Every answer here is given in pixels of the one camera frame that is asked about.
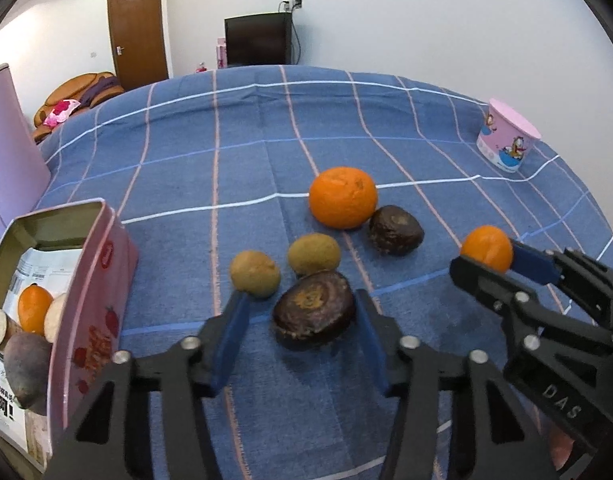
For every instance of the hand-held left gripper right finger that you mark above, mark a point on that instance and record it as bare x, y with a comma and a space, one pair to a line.
369, 342

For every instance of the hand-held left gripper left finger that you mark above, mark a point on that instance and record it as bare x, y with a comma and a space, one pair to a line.
231, 342

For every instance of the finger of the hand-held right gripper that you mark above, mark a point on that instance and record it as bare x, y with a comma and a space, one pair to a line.
531, 262
486, 285

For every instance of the small orange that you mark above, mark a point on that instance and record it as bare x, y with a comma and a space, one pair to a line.
486, 247
34, 307

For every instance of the large dark passion fruit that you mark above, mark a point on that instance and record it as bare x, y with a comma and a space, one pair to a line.
311, 307

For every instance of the brown kiwi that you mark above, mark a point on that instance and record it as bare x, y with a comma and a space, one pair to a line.
314, 254
254, 272

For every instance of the small dark passion fruit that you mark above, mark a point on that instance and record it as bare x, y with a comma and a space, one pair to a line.
395, 230

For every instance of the pink metal tin box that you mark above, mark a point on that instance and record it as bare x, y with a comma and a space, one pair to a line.
96, 310

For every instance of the large orange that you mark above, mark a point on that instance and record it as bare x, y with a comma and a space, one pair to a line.
342, 197

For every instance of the purple sweet potato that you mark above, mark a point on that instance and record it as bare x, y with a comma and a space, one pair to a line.
26, 370

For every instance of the pink cartoon cup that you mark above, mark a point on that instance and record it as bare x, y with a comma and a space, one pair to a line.
506, 135

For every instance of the blue checked tablecloth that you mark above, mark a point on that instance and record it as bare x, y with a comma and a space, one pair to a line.
186, 160

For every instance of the printed paper leaflet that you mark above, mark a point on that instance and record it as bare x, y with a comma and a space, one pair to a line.
41, 265

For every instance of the purple cloth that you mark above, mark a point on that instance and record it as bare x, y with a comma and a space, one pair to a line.
100, 91

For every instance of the pink floral pillow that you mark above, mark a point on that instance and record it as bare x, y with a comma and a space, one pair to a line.
61, 110

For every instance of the pink electric kettle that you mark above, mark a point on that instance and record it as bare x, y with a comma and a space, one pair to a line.
11, 150

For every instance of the short brown leather sofa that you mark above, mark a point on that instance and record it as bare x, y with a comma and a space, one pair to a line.
71, 87

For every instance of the black television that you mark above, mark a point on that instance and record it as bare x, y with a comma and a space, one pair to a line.
256, 40

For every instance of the brown wooden door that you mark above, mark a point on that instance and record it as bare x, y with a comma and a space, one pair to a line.
136, 35

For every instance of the wall power socket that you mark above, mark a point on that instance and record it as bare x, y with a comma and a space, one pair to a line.
291, 4

